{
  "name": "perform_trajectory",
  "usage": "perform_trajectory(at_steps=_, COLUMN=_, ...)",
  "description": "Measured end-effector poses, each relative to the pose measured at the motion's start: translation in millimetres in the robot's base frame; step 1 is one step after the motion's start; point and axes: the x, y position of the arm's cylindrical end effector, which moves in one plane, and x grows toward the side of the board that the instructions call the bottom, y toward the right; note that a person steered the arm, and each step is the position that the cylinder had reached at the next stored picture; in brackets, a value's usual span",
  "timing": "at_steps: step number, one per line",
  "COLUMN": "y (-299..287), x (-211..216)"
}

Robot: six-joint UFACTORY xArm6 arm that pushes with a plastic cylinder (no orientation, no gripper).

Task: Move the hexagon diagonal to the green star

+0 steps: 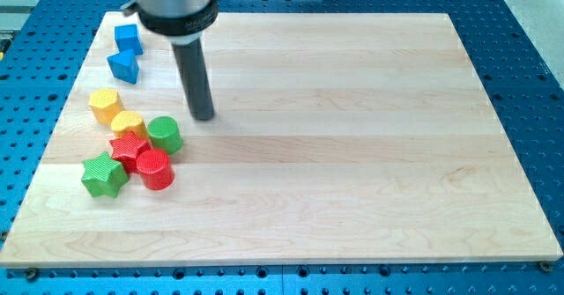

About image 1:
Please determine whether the red star block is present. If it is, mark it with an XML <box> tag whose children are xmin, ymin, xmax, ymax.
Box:
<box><xmin>109</xmin><ymin>131</ymin><xmax>152</xmax><ymax>174</ymax></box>

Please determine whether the yellow hexagon block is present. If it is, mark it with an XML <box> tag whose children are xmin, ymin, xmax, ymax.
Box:
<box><xmin>88</xmin><ymin>88</ymin><xmax>123</xmax><ymax>125</ymax></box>

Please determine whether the green star block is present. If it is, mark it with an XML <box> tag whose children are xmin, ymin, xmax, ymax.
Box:
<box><xmin>81</xmin><ymin>151</ymin><xmax>130</xmax><ymax>198</ymax></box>

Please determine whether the light wooden board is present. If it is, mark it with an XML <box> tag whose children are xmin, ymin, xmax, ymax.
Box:
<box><xmin>1</xmin><ymin>12</ymin><xmax>562</xmax><ymax>268</ymax></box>

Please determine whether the green cylinder block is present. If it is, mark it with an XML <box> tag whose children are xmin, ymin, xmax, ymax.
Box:
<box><xmin>147</xmin><ymin>116</ymin><xmax>183</xmax><ymax>154</ymax></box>

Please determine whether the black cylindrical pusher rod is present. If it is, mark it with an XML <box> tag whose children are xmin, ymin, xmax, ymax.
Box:
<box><xmin>172</xmin><ymin>40</ymin><xmax>215</xmax><ymax>121</ymax></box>

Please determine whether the red cylinder block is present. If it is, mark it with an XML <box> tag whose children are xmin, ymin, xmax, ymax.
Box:
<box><xmin>136</xmin><ymin>149</ymin><xmax>174</xmax><ymax>190</ymax></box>

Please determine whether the yellow heart block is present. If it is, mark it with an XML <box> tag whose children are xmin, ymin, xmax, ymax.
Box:
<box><xmin>110</xmin><ymin>110</ymin><xmax>150</xmax><ymax>140</ymax></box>

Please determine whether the blue triangle block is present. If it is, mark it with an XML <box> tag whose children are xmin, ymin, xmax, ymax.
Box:
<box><xmin>107</xmin><ymin>49</ymin><xmax>139</xmax><ymax>85</ymax></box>

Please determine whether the blue cube block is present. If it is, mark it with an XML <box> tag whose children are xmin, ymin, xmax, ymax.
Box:
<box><xmin>114</xmin><ymin>24</ymin><xmax>144</xmax><ymax>55</ymax></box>

